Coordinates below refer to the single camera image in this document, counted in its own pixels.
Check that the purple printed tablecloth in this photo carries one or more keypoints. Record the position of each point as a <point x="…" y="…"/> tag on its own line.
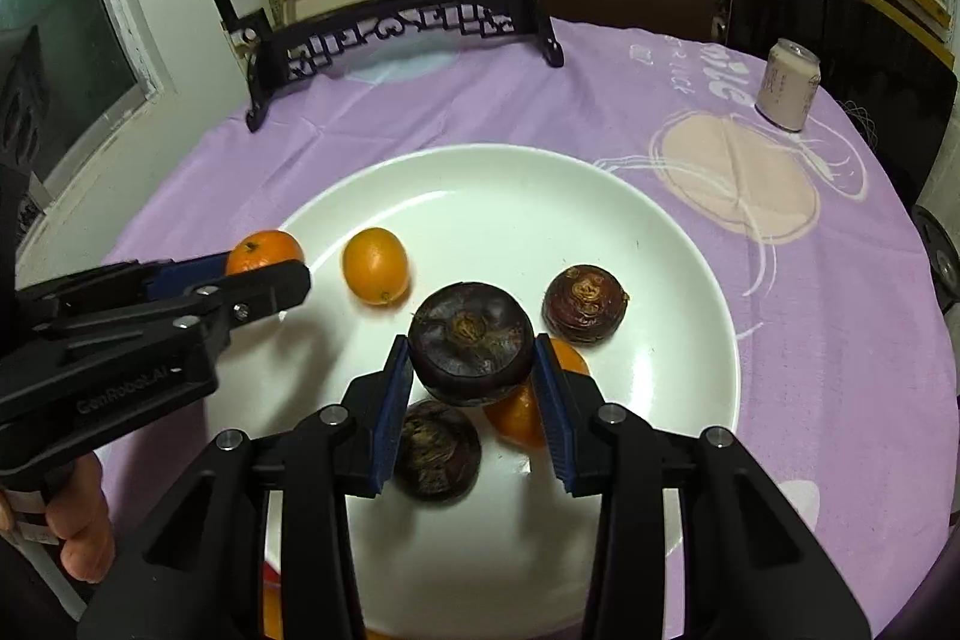
<point x="795" y="355"/>

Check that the pale pink drink can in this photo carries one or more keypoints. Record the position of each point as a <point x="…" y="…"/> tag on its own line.
<point x="786" y="85"/>

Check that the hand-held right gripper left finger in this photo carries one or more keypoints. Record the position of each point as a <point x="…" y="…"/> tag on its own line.
<point x="393" y="419"/>

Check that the orange kumquat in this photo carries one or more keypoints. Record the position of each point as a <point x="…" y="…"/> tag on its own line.
<point x="375" y="265"/>
<point x="517" y="421"/>
<point x="262" y="248"/>

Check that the black round object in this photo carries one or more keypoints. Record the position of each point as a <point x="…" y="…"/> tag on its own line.
<point x="939" y="257"/>

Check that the white round plate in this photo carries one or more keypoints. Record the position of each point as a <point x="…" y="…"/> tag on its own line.
<point x="487" y="212"/>

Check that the white framed window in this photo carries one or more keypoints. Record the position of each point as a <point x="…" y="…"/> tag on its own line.
<point x="82" y="33"/>

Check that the dark brown water chestnut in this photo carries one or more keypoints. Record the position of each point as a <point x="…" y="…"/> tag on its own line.
<point x="469" y="340"/>
<point x="439" y="456"/>
<point x="585" y="304"/>

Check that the person's left hand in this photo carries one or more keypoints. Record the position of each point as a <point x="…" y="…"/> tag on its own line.
<point x="79" y="527"/>

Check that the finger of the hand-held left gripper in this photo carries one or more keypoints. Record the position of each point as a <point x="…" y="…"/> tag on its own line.
<point x="191" y="274"/>
<point x="259" y="291"/>

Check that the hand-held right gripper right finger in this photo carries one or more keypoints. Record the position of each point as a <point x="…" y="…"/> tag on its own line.
<point x="553" y="422"/>

